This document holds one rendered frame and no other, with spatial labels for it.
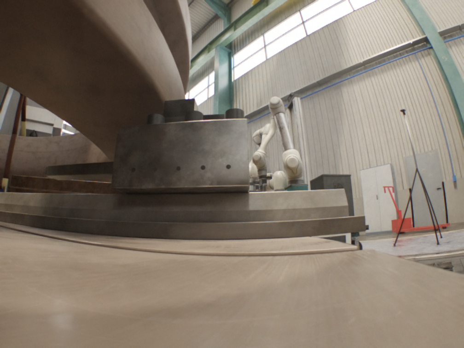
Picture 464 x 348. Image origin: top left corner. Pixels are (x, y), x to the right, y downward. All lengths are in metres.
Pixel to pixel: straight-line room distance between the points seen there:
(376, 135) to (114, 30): 7.98
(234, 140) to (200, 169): 0.13
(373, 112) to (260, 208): 7.94
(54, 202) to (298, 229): 0.93
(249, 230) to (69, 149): 3.65
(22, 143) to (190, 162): 4.27
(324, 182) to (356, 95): 6.89
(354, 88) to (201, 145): 8.61
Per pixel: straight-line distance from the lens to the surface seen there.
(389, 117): 8.33
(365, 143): 8.31
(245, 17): 14.65
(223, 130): 0.74
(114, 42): 0.77
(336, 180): 2.42
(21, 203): 1.26
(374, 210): 7.34
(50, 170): 1.20
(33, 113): 5.79
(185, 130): 0.76
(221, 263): 0.17
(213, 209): 0.76
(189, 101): 0.95
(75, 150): 3.94
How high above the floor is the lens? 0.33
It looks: 14 degrees up
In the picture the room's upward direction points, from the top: 1 degrees counter-clockwise
